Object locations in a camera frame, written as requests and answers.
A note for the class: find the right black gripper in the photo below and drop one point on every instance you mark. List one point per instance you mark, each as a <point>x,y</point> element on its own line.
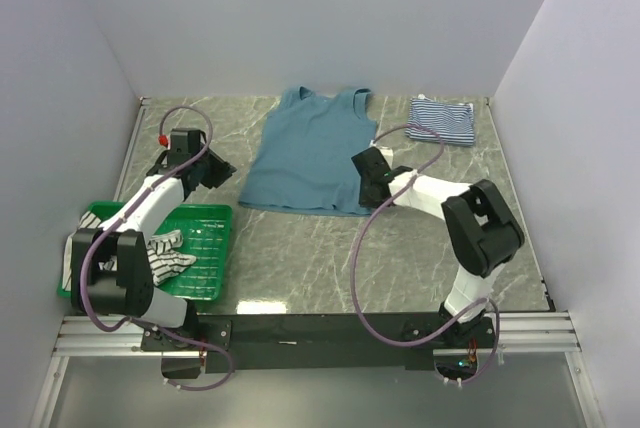
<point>364,200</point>

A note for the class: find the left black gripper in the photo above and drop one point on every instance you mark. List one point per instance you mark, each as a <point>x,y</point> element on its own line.
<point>222,171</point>

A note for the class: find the plain blue tank top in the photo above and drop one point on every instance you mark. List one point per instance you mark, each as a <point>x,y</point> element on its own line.
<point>304,161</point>

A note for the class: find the blue white striped tank top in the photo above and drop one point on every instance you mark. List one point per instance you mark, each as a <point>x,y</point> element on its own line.
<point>430,120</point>

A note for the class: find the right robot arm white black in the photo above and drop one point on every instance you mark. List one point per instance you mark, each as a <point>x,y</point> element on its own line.
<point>483,231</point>

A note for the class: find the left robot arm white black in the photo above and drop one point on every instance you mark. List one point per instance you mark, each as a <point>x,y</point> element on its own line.
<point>111,273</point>

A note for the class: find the black white striped tank top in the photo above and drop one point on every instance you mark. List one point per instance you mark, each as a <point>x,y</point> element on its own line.
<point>165,261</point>

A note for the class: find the green plastic basket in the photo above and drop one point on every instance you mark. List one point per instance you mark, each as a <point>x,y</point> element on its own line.
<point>206,230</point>

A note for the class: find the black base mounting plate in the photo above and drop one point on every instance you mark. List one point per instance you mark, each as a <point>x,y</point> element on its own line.
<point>305,341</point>

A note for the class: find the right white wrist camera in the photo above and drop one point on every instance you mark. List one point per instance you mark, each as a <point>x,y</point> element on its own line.
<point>386,152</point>

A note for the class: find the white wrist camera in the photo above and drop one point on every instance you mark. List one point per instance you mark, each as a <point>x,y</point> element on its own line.
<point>163,140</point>
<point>386,152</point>

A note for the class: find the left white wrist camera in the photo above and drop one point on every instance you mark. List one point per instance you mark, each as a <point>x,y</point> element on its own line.
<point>163,140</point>

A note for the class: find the aluminium rail frame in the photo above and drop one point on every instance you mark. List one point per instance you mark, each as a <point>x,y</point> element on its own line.
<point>520,333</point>

